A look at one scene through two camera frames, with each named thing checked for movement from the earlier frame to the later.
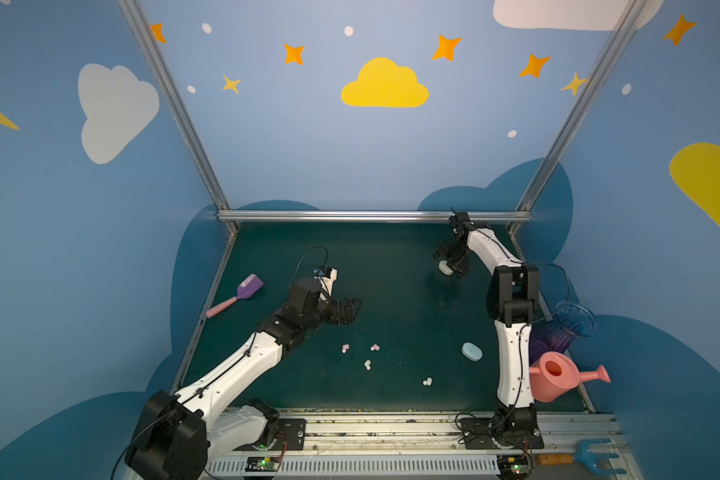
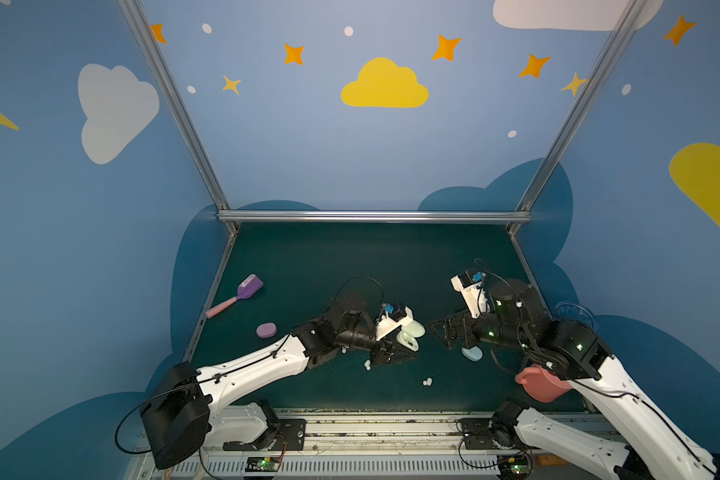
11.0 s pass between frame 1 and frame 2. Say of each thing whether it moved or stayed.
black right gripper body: moved
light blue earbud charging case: stayed
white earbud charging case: moved
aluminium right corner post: stayed
